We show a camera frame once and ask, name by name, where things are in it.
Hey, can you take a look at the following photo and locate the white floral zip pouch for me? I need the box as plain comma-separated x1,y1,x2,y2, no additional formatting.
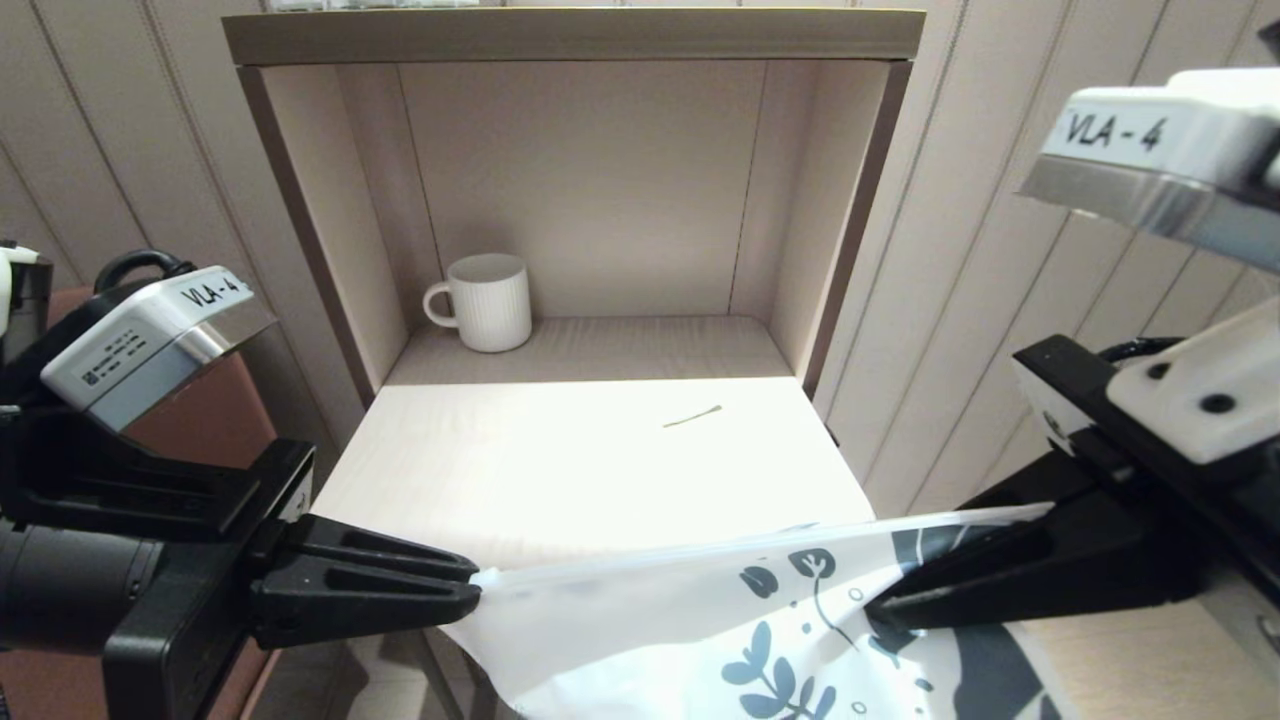
440,503,1086,720

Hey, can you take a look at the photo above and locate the brown upholstered chair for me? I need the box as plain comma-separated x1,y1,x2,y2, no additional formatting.
0,285,336,720

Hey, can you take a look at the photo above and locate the light wooden shelf desk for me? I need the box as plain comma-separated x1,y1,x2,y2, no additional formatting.
224,8,928,720

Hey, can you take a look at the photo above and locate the white ribbed ceramic mug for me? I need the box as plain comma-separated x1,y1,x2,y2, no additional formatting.
422,252,534,354

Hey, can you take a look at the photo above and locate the white right camera bracket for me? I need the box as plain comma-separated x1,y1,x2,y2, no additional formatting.
1104,298,1280,467

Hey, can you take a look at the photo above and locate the black left camera bracket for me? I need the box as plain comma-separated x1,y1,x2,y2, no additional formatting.
0,300,263,543

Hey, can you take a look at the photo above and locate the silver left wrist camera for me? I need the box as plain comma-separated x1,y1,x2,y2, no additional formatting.
40,264,280,437

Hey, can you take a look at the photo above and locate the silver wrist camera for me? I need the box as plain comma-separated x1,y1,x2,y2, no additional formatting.
40,264,280,437
1017,66,1280,277

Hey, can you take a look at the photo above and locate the black left camera cable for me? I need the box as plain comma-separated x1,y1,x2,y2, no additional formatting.
94,249,197,297

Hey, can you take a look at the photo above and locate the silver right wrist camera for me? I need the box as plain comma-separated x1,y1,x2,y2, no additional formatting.
1017,66,1280,277

